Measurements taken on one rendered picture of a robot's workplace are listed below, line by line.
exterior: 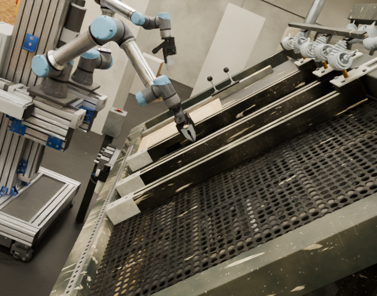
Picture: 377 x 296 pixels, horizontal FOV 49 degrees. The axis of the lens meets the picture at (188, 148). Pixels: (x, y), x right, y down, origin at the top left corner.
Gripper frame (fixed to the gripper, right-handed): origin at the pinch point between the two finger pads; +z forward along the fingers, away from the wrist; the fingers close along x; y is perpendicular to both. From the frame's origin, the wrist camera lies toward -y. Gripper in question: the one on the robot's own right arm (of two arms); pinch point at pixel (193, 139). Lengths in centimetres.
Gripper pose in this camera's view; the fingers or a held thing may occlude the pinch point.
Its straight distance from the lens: 210.4
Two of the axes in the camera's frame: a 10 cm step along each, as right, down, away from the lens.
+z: 4.8, 8.4, 2.6
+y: 0.1, -3.0, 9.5
